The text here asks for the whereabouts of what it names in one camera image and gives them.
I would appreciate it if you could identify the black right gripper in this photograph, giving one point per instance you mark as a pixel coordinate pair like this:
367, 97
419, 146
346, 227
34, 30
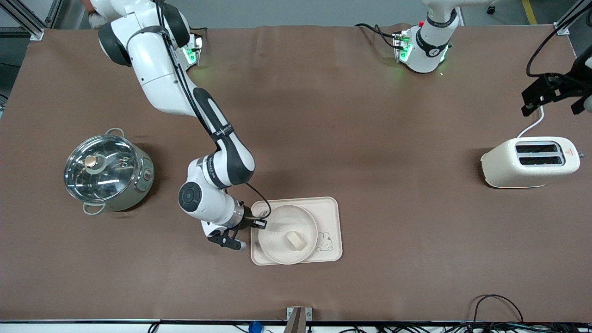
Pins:
247, 221

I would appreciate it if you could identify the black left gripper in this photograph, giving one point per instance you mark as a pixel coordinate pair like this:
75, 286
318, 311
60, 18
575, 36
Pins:
575, 77

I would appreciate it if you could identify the round cream plate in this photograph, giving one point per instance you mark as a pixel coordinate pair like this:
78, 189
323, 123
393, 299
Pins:
277, 240

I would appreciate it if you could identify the small white steamed bun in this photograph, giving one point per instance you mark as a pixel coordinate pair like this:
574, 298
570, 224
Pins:
295, 240

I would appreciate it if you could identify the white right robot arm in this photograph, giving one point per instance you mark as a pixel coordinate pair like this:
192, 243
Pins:
152, 69

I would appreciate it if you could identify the cream rabbit print tray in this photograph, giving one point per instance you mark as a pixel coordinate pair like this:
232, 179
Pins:
330, 212

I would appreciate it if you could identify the cream two-slot toaster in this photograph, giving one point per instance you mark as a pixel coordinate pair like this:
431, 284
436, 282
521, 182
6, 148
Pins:
499, 166

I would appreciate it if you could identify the blue round knob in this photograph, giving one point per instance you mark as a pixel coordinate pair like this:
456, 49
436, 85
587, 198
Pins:
255, 327

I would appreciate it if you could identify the steel electric cooking pot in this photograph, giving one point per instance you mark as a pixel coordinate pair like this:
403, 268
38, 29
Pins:
138, 185

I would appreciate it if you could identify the brown table cover cloth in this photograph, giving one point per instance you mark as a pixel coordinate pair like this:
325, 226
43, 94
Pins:
370, 115

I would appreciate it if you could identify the glass pot lid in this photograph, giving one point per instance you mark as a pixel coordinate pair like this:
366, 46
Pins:
106, 171

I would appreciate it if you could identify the aluminium frame post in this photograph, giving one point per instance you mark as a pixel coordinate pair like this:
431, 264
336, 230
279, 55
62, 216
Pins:
37, 33
562, 28

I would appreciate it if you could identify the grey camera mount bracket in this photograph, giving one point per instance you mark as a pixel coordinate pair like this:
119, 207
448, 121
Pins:
298, 319

